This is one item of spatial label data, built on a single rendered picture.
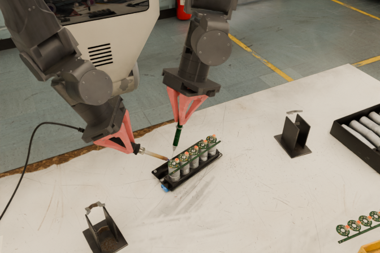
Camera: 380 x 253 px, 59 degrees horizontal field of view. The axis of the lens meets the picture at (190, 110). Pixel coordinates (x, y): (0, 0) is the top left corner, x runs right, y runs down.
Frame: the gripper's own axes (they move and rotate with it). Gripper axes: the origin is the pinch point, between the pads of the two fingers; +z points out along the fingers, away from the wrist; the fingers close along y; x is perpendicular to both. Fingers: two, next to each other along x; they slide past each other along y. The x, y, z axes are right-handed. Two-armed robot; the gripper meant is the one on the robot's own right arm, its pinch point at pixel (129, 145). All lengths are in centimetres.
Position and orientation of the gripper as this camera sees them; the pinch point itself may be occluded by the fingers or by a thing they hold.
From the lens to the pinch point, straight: 70.3
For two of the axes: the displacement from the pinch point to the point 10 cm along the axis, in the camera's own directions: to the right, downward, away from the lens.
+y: 0.4, -6.2, 7.9
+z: 4.9, 7.0, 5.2
